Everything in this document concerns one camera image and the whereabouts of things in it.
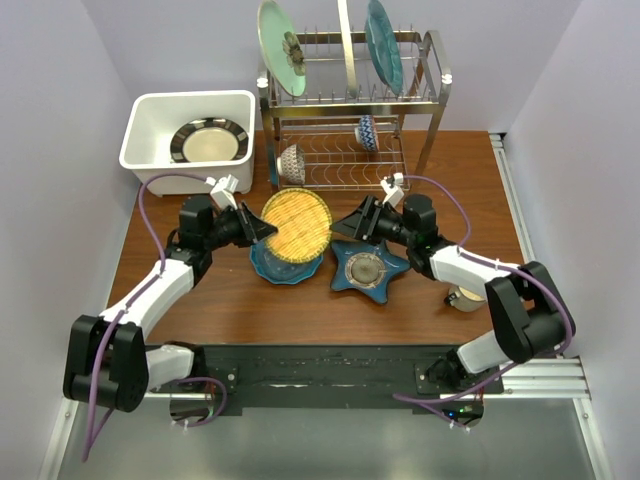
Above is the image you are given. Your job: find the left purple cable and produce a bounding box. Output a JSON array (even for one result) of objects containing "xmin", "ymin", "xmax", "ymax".
[{"xmin": 81, "ymin": 172, "xmax": 229, "ymax": 462}]

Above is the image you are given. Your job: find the teal plate in rack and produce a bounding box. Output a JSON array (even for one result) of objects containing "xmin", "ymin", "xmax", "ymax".
[{"xmin": 365, "ymin": 0, "xmax": 404, "ymax": 96}]

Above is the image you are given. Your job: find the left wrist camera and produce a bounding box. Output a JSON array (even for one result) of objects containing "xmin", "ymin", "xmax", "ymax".
[{"xmin": 205, "ymin": 174, "xmax": 239, "ymax": 210}]

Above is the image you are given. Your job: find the mint flower plate in rack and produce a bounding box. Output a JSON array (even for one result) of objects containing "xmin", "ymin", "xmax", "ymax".
[{"xmin": 257, "ymin": 1, "xmax": 306, "ymax": 97}]

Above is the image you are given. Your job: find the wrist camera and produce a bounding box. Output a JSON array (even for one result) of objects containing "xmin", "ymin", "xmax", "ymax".
[
  {"xmin": 205, "ymin": 174, "xmax": 239, "ymax": 210},
  {"xmin": 380, "ymin": 172, "xmax": 404, "ymax": 207}
]

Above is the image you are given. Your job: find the metal dish rack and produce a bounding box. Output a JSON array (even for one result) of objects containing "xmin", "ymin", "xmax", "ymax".
[{"xmin": 257, "ymin": 30, "xmax": 452, "ymax": 191}]

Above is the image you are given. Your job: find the blue zigzag bowl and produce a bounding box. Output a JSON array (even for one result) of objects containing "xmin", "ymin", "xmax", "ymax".
[{"xmin": 354, "ymin": 115, "xmax": 379, "ymax": 152}]

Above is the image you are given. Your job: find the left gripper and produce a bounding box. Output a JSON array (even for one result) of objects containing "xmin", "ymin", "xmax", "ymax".
[{"xmin": 203, "ymin": 200, "xmax": 277, "ymax": 251}]

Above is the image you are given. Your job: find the red patterned bowl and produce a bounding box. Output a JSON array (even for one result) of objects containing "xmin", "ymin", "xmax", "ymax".
[{"xmin": 276, "ymin": 144, "xmax": 306, "ymax": 185}]

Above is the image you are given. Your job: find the black rimmed cream plate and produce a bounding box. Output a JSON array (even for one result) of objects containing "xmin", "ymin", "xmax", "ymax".
[{"xmin": 169, "ymin": 117, "xmax": 249, "ymax": 163}]

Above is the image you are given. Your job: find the beige paper cup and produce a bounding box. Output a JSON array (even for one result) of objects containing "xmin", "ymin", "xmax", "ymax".
[{"xmin": 444, "ymin": 286, "xmax": 486, "ymax": 313}]

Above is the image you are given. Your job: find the white plastic bin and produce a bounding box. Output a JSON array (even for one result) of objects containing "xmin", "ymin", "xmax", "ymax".
[{"xmin": 119, "ymin": 90, "xmax": 256, "ymax": 196}]

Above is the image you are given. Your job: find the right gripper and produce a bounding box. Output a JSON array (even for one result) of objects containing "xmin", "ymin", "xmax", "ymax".
[{"xmin": 330, "ymin": 195, "xmax": 415, "ymax": 248}]

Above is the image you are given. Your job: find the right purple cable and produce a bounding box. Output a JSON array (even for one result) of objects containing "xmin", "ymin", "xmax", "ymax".
[{"xmin": 392, "ymin": 174, "xmax": 577, "ymax": 426}]

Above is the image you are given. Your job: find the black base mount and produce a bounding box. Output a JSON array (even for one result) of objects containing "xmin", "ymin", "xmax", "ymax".
[{"xmin": 203, "ymin": 344, "xmax": 497, "ymax": 415}]

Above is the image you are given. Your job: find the beige plate in rack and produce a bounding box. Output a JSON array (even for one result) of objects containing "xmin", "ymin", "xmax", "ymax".
[{"xmin": 337, "ymin": 0, "xmax": 358, "ymax": 99}]

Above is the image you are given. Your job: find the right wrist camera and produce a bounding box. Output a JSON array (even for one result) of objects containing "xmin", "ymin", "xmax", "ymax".
[{"xmin": 380, "ymin": 172, "xmax": 404, "ymax": 207}]

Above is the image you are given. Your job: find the purple cable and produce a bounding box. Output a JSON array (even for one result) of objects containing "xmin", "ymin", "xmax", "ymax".
[
  {"xmin": 392, "ymin": 174, "xmax": 577, "ymax": 426},
  {"xmin": 81, "ymin": 172, "xmax": 229, "ymax": 462}
]

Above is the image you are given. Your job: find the yellow woven basket plate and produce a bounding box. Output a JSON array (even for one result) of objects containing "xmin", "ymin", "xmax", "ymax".
[{"xmin": 261, "ymin": 188, "xmax": 332, "ymax": 264}]

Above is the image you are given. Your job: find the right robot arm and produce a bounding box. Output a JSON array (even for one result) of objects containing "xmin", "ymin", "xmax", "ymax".
[{"xmin": 331, "ymin": 194, "xmax": 576, "ymax": 393}]

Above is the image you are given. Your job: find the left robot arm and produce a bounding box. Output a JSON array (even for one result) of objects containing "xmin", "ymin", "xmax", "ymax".
[{"xmin": 62, "ymin": 195, "xmax": 278, "ymax": 412}]

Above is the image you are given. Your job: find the dark teal bottom dish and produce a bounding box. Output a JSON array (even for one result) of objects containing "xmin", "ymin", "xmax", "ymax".
[{"xmin": 330, "ymin": 240, "xmax": 410, "ymax": 305}]

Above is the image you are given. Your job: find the turquoise scalloped plate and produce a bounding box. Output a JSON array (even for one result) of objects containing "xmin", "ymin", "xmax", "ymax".
[{"xmin": 249, "ymin": 242, "xmax": 324, "ymax": 285}]

